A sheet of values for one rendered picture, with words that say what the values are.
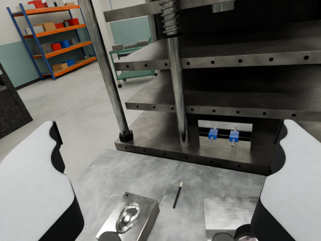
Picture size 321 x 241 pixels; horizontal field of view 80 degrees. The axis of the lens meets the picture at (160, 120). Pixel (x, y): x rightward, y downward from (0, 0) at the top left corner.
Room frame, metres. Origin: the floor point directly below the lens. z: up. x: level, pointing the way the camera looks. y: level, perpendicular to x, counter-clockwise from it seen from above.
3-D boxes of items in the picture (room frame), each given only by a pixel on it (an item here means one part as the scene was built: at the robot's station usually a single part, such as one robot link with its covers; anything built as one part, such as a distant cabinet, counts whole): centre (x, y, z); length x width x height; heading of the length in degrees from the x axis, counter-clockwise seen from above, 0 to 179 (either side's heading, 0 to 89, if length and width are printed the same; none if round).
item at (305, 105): (1.18, -0.46, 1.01); 1.10 x 0.74 x 0.05; 61
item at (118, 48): (4.69, 0.34, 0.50); 0.98 x 0.55 x 1.01; 81
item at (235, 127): (1.05, -0.44, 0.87); 0.50 x 0.27 x 0.17; 151
